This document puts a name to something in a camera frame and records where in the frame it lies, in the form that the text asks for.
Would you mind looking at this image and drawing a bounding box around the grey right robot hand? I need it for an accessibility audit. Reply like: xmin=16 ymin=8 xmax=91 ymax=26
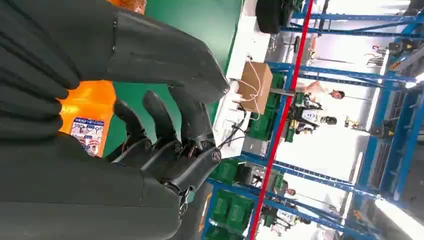
xmin=0 ymin=0 xmax=230 ymax=240

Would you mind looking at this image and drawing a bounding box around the green plastic crate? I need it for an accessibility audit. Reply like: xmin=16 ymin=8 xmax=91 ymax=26
xmin=248 ymin=109 xmax=279 ymax=142
xmin=266 ymin=73 xmax=286 ymax=112
xmin=204 ymin=225 xmax=244 ymax=240
xmin=226 ymin=195 xmax=255 ymax=232
xmin=210 ymin=158 xmax=240 ymax=185
xmin=211 ymin=189 xmax=234 ymax=223

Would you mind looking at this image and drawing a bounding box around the right arm ribbed grey sleeve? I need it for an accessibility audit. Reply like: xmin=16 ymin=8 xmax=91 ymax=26
xmin=0 ymin=19 xmax=82 ymax=140

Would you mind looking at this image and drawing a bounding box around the grey metal case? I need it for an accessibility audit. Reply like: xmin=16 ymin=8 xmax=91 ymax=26
xmin=241 ymin=135 xmax=271 ymax=158

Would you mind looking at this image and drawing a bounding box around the white power strip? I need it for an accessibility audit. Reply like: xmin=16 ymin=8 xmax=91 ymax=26
xmin=228 ymin=79 xmax=246 ymax=112

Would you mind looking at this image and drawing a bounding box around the brown cardboard box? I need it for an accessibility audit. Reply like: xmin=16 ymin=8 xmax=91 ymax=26
xmin=237 ymin=61 xmax=274 ymax=115

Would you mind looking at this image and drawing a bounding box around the white and black humanoid robot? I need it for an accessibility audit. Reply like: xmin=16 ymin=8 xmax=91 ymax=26
xmin=288 ymin=100 xmax=339 ymax=136

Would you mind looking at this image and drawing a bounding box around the blue steel shelving rack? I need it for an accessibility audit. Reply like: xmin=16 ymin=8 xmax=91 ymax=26
xmin=281 ymin=0 xmax=424 ymax=213
xmin=200 ymin=61 xmax=418 ymax=240

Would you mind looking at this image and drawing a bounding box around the black cable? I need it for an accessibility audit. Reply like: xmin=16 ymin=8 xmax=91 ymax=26
xmin=216 ymin=107 xmax=249 ymax=150

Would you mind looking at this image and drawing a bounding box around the white cable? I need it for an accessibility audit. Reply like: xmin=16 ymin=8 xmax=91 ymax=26
xmin=245 ymin=60 xmax=263 ymax=122

